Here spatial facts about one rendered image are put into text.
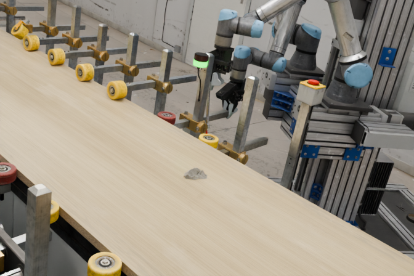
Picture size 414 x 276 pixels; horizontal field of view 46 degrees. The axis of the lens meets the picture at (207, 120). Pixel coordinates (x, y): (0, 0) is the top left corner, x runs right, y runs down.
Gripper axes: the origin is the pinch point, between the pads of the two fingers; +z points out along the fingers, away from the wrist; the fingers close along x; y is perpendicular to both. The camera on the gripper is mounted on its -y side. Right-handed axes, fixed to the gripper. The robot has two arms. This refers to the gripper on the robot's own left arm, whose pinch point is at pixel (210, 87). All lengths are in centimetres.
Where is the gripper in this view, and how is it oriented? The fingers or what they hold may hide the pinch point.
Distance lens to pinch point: 222.8
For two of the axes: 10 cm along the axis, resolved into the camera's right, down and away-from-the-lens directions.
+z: -1.7, 9.1, 3.7
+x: 3.9, -2.8, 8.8
